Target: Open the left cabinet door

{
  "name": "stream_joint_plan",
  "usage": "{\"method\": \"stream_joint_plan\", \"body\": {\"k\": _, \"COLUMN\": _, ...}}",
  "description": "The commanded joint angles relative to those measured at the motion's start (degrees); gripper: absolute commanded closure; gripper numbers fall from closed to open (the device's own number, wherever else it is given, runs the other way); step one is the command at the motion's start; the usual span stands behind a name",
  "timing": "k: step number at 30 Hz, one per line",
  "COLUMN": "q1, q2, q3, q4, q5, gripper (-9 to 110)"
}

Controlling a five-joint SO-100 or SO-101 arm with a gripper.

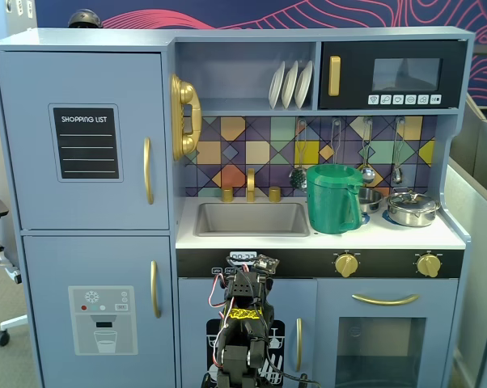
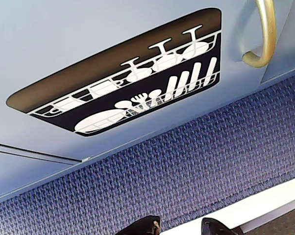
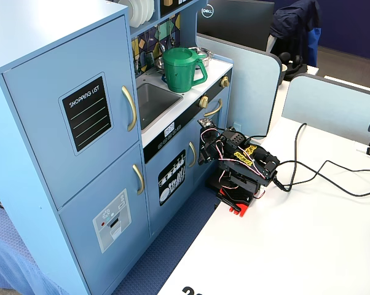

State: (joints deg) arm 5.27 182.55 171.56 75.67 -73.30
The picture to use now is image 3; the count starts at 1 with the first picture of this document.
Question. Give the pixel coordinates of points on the black shopping list sticker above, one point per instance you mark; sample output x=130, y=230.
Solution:
x=86, y=113

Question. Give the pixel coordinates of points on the blue ice dispenser cabinet door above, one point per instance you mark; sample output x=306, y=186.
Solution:
x=86, y=196

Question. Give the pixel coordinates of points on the green plastic pitcher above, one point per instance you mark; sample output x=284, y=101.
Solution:
x=179, y=73

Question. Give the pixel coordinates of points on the blue toy oven door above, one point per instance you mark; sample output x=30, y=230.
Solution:
x=224, y=116

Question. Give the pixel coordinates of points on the small silver toy pan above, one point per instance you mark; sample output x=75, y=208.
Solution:
x=159, y=64

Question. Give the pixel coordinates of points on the dark navy jacket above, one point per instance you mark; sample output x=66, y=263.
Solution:
x=295, y=24

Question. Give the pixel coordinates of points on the blue quilted cloth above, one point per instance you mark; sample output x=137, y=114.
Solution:
x=16, y=252

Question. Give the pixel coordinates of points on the gold stove knob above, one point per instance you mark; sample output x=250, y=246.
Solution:
x=203, y=101
x=224, y=81

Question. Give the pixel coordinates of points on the silver metal toy pot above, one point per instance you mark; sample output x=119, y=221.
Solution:
x=207, y=56

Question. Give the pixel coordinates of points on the grey toy sink basin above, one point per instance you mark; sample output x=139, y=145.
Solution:
x=157, y=101

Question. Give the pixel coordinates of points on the white toy plate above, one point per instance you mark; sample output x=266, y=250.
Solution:
x=135, y=12
x=143, y=10
x=151, y=7

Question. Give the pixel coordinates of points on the small wrist camera board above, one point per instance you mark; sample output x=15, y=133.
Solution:
x=205, y=122

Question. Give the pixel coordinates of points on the blue toy kitchen cabinet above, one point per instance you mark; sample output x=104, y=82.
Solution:
x=6, y=153

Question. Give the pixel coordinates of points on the black Dell monitor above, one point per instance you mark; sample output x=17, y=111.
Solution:
x=237, y=21

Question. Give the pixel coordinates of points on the navy textured mat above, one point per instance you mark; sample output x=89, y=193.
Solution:
x=172, y=239

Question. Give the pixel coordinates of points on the light blue desk divider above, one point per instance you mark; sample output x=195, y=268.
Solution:
x=326, y=104
x=249, y=92

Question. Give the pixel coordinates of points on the black headphones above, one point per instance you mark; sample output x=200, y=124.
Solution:
x=291, y=66

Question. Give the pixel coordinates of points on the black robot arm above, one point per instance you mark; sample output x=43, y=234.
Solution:
x=249, y=166

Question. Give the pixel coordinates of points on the red table clamp base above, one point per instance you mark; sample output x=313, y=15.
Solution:
x=234, y=202

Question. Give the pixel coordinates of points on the blue dishwasher print door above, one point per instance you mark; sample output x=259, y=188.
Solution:
x=172, y=216

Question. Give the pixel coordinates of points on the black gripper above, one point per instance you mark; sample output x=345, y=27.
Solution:
x=205, y=152

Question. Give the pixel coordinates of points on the blue shopping list cabinet door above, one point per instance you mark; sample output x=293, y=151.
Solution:
x=34, y=123

